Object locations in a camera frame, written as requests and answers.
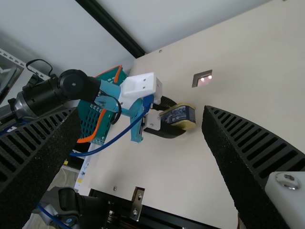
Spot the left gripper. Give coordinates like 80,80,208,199
94,80,188,144

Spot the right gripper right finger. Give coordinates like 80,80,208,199
201,104,305,229

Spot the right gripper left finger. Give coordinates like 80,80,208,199
0,107,81,229

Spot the rectangular tin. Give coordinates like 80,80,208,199
159,102,197,131

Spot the teal shopping basket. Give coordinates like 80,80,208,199
76,64,131,146

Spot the small square scanner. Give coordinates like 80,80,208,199
192,69,213,88

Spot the metal shelf rack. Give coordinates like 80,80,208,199
0,47,52,105

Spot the blue cable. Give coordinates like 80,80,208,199
69,95,154,157
37,204,72,229

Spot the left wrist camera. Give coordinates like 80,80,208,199
119,72,163,111

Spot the black cable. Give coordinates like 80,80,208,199
110,101,122,125

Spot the black post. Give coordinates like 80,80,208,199
75,0,146,59

